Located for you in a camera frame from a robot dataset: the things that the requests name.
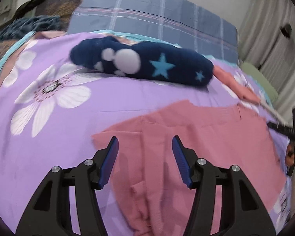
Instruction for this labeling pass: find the pink shirt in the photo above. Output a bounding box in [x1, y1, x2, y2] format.
[93, 100, 286, 235]

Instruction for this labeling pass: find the right hand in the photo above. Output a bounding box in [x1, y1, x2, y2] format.
[285, 142, 295, 167]

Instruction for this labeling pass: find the green pillow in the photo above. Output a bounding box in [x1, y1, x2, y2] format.
[240, 62, 279, 103]

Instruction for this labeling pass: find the orange folded shirt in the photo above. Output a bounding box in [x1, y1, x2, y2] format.
[213, 65, 261, 105]

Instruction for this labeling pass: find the beige curtain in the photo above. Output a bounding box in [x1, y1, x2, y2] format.
[239, 0, 295, 122]

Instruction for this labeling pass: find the black floor lamp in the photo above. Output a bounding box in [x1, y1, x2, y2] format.
[280, 23, 292, 39]

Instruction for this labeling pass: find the purple floral bedsheet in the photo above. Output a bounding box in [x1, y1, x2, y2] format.
[0, 33, 290, 235]

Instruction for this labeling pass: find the navy star fleece garment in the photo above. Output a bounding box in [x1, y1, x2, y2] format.
[70, 36, 214, 87]

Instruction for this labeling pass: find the teal knit blanket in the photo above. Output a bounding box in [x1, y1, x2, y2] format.
[0, 16, 61, 42]

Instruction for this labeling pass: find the blue plaid pillow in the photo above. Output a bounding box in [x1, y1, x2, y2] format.
[67, 0, 238, 63]

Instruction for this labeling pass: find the dark floral pillow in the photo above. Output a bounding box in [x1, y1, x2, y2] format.
[35, 0, 81, 31]

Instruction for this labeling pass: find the black strap on pillow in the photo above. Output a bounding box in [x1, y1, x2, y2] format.
[13, 0, 61, 19]

